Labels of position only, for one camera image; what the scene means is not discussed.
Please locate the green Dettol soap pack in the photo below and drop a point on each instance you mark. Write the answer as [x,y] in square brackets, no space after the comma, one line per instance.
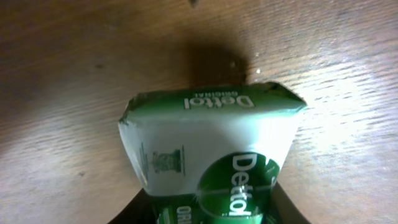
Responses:
[211,155]

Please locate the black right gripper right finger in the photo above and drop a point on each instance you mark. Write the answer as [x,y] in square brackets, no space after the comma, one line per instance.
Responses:
[281,210]

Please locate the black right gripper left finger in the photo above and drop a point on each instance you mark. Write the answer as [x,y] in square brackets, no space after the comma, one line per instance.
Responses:
[140,210]

